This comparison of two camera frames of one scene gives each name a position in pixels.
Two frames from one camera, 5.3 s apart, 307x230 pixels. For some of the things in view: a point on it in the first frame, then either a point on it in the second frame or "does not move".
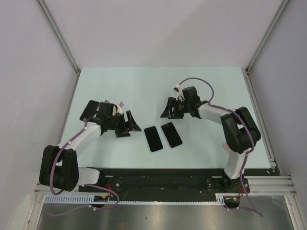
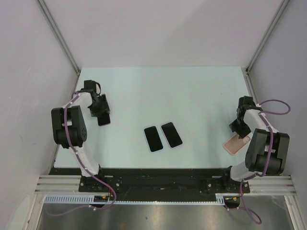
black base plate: (165, 184) does not move
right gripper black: (167, 112) to (242, 132)
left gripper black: (123, 131) to (104, 108)
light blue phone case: (156, 151) does not move
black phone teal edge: (153, 139) does not move
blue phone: (172, 137) does not move
